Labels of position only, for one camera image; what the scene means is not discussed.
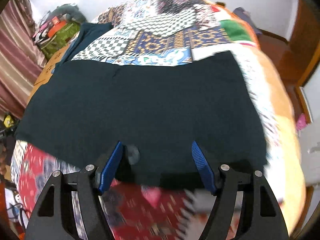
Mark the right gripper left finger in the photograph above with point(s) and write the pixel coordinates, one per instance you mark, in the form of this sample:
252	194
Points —
53	216

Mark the black pants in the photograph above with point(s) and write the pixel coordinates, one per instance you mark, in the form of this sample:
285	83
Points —
86	106

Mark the left hand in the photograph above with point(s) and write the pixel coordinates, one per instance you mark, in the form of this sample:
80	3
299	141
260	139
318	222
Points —
3	156

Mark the bamboo lap desk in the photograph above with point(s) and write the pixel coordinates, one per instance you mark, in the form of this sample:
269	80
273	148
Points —
47	70

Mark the striped pink curtain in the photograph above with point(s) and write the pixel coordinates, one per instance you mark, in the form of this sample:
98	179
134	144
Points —
21	60

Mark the green fabric storage box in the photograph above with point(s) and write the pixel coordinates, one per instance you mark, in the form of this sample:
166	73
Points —
51	45

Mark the brown wooden door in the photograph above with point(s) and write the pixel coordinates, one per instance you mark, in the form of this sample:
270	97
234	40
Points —
304	41

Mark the orange box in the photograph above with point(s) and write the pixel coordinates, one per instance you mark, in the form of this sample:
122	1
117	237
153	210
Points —
56	28

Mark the dark teal folded pants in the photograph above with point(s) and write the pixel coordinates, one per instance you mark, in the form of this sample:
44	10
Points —
88	33

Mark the grey bag on floor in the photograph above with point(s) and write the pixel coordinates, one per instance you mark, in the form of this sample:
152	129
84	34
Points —
245	16

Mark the patchwork patterned bedspread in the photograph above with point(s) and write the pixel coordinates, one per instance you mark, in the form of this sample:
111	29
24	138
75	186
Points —
231	204

